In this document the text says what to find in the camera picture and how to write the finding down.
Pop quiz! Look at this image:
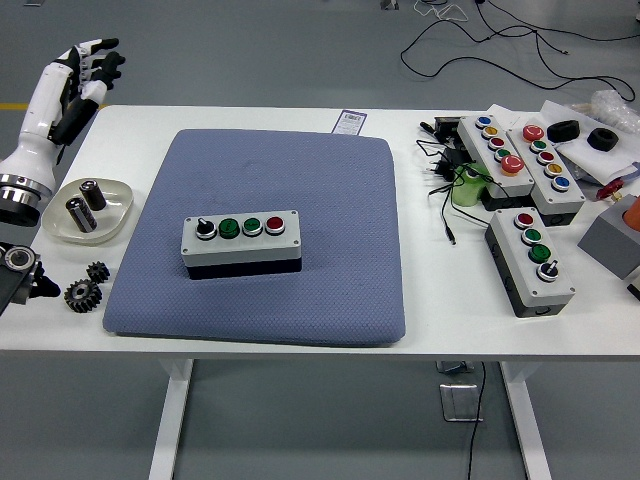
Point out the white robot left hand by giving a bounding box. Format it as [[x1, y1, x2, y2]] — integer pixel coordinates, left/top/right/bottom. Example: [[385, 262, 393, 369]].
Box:
[[0, 37, 127, 194]]

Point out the grey four-button control box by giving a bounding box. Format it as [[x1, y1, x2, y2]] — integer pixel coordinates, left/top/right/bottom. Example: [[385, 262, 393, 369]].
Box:
[[483, 207, 576, 319], [180, 209, 304, 281]]

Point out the grey five-button control box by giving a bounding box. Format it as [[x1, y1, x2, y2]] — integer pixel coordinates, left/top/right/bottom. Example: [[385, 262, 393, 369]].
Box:
[[505, 122, 586, 227], [455, 114, 536, 211]]

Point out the cream shallow dish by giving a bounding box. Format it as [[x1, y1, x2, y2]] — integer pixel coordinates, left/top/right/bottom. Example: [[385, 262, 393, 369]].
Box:
[[41, 178, 135, 246]]

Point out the small black metal gear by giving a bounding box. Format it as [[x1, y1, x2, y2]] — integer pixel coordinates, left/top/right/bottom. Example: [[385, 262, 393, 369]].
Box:
[[85, 260, 111, 284]]

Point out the large black metal gear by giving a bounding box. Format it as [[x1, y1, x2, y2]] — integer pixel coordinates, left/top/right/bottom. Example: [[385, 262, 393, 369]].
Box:
[[63, 278, 105, 315]]

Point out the blue-grey padded mat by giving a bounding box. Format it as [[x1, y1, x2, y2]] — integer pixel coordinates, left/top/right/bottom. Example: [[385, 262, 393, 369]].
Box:
[[102, 128, 407, 349]]

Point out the purple label sticker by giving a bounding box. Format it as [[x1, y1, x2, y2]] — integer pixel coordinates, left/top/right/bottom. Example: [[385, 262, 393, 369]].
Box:
[[333, 109, 367, 135]]

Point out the white table leg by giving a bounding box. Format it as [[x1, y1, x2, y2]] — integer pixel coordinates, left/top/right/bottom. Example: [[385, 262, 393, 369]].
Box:
[[148, 357, 195, 480], [499, 360, 554, 480]]

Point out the small black device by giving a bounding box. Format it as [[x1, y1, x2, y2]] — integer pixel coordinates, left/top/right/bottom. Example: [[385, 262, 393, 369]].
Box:
[[418, 116, 464, 144]]

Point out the black power adapter plug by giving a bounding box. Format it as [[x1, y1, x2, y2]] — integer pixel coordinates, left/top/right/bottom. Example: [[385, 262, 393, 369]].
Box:
[[424, 147, 471, 181]]

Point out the green cylindrical block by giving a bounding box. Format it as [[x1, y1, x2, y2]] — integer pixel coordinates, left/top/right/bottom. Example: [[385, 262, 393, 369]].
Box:
[[451, 164, 491, 207]]

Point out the metal floor socket plate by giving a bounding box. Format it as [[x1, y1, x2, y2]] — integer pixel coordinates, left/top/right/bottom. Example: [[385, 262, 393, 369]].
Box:
[[438, 382, 484, 422]]

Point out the white paper sheet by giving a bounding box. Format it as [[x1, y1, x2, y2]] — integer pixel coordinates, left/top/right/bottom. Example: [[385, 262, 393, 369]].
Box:
[[539, 99, 640, 187]]

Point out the clear bubble wrap bag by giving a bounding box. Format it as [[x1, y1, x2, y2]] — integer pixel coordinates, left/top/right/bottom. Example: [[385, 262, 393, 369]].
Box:
[[569, 89, 640, 134]]

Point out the red knob tool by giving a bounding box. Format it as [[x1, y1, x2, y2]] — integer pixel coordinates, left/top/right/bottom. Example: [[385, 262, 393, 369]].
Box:
[[594, 179, 626, 202]]

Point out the grey block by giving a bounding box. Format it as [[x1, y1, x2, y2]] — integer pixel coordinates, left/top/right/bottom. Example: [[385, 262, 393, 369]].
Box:
[[577, 193, 640, 281]]

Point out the orange cylinder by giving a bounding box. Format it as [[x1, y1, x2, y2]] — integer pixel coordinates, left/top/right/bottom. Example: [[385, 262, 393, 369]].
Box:
[[621, 194, 640, 229]]

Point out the thin black adapter cord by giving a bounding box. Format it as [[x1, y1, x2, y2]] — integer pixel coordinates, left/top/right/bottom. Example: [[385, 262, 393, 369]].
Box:
[[415, 137, 484, 246]]

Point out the white floor cable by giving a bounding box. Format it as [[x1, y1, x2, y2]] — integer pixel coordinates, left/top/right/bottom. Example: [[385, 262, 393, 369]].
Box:
[[413, 0, 469, 22]]

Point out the long black floor cable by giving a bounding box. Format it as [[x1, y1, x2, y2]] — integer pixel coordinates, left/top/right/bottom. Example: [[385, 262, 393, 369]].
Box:
[[398, 0, 640, 101]]

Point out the black foam ring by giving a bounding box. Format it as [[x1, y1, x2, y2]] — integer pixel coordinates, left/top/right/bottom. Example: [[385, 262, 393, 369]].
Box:
[[585, 128, 619, 151], [545, 119, 581, 145]]

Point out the black hanging power cable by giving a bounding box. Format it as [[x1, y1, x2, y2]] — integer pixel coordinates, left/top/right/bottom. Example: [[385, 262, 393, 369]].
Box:
[[464, 360, 487, 480]]

